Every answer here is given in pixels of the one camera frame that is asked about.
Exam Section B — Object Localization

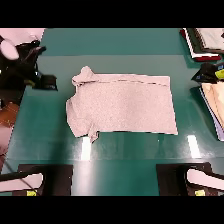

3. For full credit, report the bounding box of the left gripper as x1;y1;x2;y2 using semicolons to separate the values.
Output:
35;74;59;91

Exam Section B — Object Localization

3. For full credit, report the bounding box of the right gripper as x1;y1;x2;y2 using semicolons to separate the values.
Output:
191;62;218;85

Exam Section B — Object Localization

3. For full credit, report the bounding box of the grey T-shirt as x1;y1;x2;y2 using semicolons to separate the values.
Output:
65;65;179;144

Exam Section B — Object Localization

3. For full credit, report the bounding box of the red garment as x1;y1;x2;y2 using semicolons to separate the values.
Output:
179;28;223;63

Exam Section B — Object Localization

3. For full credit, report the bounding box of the dark green garment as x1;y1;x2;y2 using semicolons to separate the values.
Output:
185;28;224;56

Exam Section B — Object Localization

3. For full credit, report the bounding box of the white garment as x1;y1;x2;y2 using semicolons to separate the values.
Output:
195;28;224;51

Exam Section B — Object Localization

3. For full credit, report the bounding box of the lavender garment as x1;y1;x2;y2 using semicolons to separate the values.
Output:
198;87;224;142

